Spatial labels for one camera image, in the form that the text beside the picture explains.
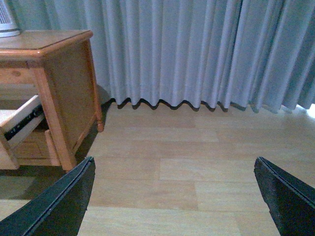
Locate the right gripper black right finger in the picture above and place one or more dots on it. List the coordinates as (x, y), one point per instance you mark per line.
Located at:
(291, 202)

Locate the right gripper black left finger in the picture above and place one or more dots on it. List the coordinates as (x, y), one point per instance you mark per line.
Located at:
(58, 210)

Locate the wooden drawer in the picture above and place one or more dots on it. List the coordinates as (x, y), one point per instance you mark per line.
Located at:
(15, 127)
(38, 149)

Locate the wooden nightstand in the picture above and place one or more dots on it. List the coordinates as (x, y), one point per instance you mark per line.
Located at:
(58, 66)

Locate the grey curtain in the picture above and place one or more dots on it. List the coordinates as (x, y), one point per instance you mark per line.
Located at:
(221, 52)

